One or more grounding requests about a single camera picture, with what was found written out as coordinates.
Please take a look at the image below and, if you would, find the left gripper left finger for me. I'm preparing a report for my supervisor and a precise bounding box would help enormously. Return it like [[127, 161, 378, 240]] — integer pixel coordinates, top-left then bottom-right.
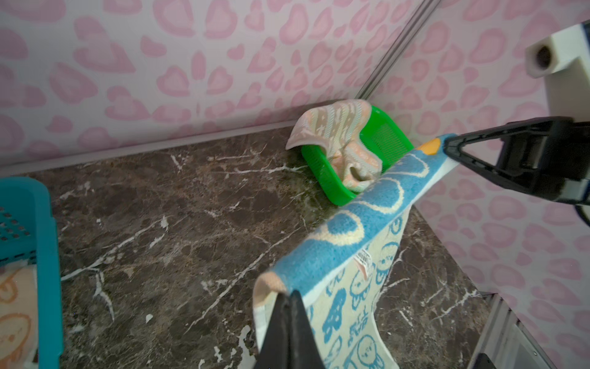
[[254, 294, 291, 369]]

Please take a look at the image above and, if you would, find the teal plastic basket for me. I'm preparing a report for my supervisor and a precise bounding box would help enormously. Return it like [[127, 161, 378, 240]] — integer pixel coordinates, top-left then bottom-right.
[[1, 177, 64, 368]]

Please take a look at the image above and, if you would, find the orange bear pattern towel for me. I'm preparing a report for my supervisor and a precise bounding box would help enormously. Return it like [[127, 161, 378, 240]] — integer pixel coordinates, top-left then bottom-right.
[[1, 261, 38, 368]]

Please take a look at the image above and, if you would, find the pale pink patterned towel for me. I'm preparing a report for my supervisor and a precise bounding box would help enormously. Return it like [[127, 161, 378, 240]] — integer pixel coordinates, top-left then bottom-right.
[[286, 99, 383, 193]]

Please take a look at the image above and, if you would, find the aluminium front rail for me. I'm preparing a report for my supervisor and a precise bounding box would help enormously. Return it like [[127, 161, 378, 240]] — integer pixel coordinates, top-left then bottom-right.
[[467, 294, 556, 369]]

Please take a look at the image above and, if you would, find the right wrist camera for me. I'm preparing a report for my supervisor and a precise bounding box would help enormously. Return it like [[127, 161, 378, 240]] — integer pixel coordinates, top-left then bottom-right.
[[525, 20, 589, 123]]

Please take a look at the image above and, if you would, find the right rear aluminium post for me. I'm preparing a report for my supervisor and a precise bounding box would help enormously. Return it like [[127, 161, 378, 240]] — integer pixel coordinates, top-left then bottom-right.
[[356, 0, 442, 100]]

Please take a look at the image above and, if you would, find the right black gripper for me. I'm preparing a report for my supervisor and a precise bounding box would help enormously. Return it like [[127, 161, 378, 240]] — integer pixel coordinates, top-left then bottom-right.
[[443, 117, 589, 205]]

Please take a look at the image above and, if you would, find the green plastic basket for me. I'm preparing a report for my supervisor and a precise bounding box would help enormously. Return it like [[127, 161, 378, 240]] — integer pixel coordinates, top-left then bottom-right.
[[301, 106, 413, 206]]

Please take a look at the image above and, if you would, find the blue patterned towel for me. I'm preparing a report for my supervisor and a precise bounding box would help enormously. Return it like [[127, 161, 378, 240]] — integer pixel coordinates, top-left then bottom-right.
[[253, 136, 456, 368]]

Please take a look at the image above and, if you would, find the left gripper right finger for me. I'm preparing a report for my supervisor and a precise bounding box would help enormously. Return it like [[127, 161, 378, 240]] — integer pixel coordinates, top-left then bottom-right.
[[289, 291, 325, 369]]

